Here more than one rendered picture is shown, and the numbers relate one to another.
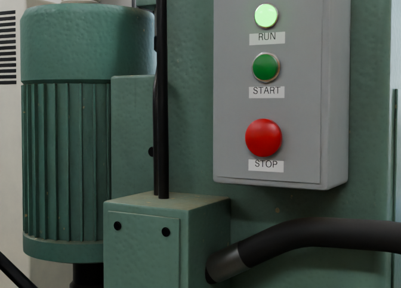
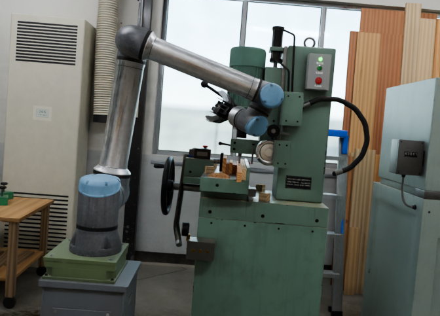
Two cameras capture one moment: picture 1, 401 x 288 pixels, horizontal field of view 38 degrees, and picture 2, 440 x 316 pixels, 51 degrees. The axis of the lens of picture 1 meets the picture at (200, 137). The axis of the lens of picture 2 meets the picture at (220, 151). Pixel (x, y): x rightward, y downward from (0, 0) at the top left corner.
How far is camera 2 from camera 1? 1.78 m
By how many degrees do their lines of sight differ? 28
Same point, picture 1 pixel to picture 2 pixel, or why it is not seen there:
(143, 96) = (275, 72)
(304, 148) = (325, 82)
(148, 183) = not seen: hidden behind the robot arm
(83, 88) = (256, 69)
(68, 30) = (255, 53)
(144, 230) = (294, 96)
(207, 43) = (298, 62)
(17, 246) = (68, 153)
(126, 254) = (289, 101)
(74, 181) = not seen: hidden behind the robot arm
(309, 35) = (327, 63)
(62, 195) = not seen: hidden behind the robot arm
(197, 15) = (296, 55)
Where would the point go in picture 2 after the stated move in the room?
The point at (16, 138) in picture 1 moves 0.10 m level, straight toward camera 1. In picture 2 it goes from (73, 94) to (80, 95)
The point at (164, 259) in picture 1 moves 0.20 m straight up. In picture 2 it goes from (298, 102) to (302, 57)
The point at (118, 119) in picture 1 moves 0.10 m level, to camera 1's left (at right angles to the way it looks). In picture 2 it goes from (267, 77) to (249, 74)
